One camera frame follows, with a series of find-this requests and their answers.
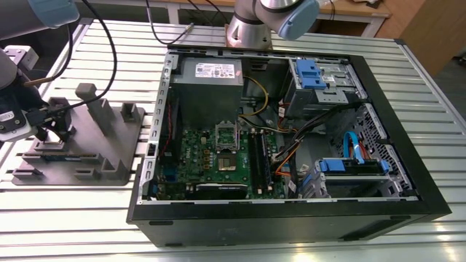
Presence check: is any wire locking lever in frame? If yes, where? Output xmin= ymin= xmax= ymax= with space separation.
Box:
xmin=235 ymin=121 xmax=243 ymax=153

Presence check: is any small blue drive clip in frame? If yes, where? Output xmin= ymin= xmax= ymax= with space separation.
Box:
xmin=300 ymin=76 xmax=327 ymax=90

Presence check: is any black graphics card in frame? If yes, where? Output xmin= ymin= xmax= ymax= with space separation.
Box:
xmin=184 ymin=182 xmax=251 ymax=201

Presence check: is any orange flat wire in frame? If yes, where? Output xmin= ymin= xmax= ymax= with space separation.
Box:
xmin=275 ymin=152 xmax=297 ymax=178

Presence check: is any orange red wire bundle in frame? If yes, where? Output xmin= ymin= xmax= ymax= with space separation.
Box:
xmin=276 ymin=118 xmax=292 ymax=134

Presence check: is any yellow power wire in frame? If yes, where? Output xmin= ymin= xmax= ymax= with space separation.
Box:
xmin=239 ymin=76 xmax=269 ymax=117

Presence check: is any green motherboard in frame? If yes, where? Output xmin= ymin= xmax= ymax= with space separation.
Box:
xmin=154 ymin=120 xmax=288 ymax=200

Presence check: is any grey parts rack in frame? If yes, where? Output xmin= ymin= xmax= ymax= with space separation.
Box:
xmin=10 ymin=83 xmax=146 ymax=187

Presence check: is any blue RAM stick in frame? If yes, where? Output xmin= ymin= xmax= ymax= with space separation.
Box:
xmin=40 ymin=154 xmax=84 ymax=162

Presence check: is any grey white wire bundle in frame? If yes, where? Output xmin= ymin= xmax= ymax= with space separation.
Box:
xmin=239 ymin=114 xmax=292 ymax=134

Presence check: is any silver disk bay cage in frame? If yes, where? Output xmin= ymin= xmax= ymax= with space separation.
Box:
xmin=296 ymin=157 xmax=415 ymax=200

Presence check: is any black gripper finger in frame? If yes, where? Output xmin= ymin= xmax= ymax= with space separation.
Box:
xmin=36 ymin=120 xmax=54 ymax=145
xmin=49 ymin=105 xmax=76 ymax=144

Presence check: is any black RAM slot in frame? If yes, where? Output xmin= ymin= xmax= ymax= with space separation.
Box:
xmin=247 ymin=130 xmax=257 ymax=192
xmin=251 ymin=130 xmax=263 ymax=192
xmin=256 ymin=130 xmax=268 ymax=192

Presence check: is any wooden cabinet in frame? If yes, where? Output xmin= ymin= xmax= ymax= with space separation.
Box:
xmin=373 ymin=0 xmax=466 ymax=76

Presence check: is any hard disk in blue carrier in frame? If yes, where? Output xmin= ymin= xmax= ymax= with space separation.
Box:
xmin=315 ymin=158 xmax=389 ymax=177

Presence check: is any wooden desk white frame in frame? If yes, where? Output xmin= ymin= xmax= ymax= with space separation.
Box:
xmin=165 ymin=0 xmax=392 ymax=38

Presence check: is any CPU socket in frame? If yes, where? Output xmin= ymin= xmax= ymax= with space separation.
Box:
xmin=216 ymin=152 xmax=243 ymax=172

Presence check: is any blue disk wire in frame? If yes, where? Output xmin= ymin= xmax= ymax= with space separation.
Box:
xmin=341 ymin=130 xmax=367 ymax=165

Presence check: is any black cable bundle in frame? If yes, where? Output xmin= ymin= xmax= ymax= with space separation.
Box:
xmin=271 ymin=105 xmax=360 ymax=162

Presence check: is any black camera cable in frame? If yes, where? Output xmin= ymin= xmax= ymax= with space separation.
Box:
xmin=22 ymin=23 xmax=73 ymax=87
xmin=25 ymin=0 xmax=118 ymax=127

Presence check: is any silver optical drive cage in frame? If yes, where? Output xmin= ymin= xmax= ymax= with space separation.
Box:
xmin=283 ymin=56 xmax=367 ymax=117

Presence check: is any grey power supply unit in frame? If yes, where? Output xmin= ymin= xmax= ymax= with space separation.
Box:
xmin=170 ymin=56 xmax=244 ymax=123

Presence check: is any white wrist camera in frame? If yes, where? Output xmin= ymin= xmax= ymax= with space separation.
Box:
xmin=0 ymin=108 xmax=30 ymax=143

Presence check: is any black PC case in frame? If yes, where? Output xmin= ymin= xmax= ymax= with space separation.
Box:
xmin=125 ymin=43 xmax=452 ymax=248

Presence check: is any black cable silver plug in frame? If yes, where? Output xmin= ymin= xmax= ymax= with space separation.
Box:
xmin=145 ymin=0 xmax=195 ymax=46

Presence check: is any large blue drive clip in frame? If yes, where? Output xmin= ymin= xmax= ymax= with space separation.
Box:
xmin=295 ymin=59 xmax=323 ymax=78

